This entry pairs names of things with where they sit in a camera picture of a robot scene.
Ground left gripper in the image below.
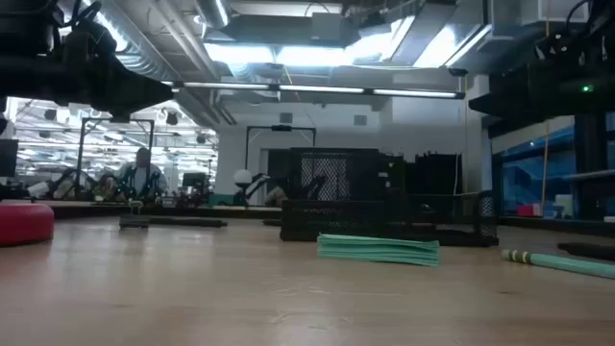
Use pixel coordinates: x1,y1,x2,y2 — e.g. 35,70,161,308
28,56,175,116

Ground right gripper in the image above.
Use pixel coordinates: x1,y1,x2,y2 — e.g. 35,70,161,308
468,57,615,121

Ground black binder clip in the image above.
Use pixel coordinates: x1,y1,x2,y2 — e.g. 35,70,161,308
118,200,151,230

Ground black marker pen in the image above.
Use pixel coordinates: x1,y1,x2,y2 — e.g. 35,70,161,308
148,216,229,229

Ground teal pencil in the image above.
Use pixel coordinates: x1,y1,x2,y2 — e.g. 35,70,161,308
501,248,615,281

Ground green sticky note pad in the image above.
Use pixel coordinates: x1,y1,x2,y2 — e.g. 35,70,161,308
316,233,441,268

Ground black mesh desk organizer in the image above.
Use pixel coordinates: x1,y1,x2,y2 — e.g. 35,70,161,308
280,147,500,248

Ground person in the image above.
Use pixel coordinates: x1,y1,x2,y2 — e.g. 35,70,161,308
117,147,168,201

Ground black background box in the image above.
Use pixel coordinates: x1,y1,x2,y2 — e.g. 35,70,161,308
379,151,463,196

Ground dark monitor screen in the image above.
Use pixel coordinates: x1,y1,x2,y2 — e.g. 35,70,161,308
0,138,19,178
181,171,209,192

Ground white globe lamp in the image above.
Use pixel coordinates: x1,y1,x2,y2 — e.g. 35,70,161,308
233,168,254,189

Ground red desk lamp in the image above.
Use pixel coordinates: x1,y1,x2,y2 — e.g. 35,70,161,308
0,201,56,248

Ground long ceiling light bar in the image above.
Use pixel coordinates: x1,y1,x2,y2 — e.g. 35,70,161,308
160,80,467,101

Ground black background gantry frame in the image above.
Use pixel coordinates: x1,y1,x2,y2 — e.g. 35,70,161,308
75,116,156,199
244,124,318,193

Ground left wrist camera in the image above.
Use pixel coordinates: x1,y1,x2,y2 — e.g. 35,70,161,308
61,18,118,66

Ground yellow hanging power cable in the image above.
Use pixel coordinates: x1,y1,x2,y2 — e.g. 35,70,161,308
540,0,552,218

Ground black vertical post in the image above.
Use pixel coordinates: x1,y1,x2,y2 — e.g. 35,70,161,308
574,113,609,222

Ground black metal table frame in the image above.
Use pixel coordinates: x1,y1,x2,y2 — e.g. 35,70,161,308
50,205,615,237

